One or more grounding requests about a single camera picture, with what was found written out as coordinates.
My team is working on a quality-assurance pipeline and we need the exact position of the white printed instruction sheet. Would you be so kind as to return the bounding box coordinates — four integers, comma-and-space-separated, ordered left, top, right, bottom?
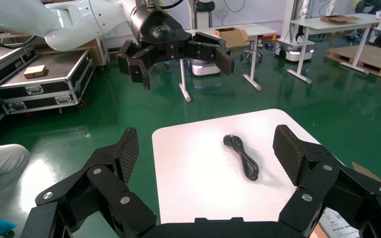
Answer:
318, 208, 360, 238

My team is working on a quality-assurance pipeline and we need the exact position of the flat brown cardboard box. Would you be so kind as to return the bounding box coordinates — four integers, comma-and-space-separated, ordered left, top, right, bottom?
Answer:
320, 14, 360, 24

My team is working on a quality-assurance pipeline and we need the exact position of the large black flight case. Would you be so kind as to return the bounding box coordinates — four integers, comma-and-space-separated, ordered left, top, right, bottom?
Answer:
0, 44, 38, 140

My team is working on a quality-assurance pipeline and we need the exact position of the black robot column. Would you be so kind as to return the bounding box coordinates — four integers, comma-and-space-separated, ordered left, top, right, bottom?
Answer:
192, 0, 216, 30

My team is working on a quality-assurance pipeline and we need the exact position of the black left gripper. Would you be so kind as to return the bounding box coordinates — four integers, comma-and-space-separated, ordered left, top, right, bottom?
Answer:
116, 4, 235, 92

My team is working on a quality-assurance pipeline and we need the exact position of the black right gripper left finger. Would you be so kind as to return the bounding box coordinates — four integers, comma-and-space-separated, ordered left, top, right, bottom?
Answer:
19, 127, 158, 238

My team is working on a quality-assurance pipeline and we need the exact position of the bystander in blue jeans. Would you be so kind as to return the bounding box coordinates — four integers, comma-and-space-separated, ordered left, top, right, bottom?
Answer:
353, 0, 381, 14

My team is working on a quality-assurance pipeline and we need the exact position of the small wooden block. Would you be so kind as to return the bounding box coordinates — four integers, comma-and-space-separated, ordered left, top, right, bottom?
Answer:
23, 64, 47, 79

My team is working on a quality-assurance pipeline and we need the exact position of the metal swivel stool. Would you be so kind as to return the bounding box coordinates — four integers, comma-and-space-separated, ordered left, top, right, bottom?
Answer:
240, 41, 263, 63

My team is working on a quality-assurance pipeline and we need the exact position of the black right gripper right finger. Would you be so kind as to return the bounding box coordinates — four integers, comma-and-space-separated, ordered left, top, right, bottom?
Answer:
272, 124, 381, 238

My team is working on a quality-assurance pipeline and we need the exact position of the white table with cardboard box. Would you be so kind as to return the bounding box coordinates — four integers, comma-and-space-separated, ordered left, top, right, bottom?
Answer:
179, 23, 277, 103

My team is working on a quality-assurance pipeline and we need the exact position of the open brown cardboard box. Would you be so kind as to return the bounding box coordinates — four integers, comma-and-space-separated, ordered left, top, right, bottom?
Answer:
214, 27, 251, 49

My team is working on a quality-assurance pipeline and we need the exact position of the wooden pallet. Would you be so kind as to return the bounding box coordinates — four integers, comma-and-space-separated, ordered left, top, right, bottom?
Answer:
325, 44, 381, 81

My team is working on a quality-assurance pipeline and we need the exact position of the white standing fan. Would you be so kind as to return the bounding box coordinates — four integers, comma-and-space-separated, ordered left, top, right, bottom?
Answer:
211, 0, 229, 21

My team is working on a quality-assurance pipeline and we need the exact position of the white trouser leg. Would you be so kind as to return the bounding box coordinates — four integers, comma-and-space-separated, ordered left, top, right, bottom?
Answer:
0, 144, 31, 218

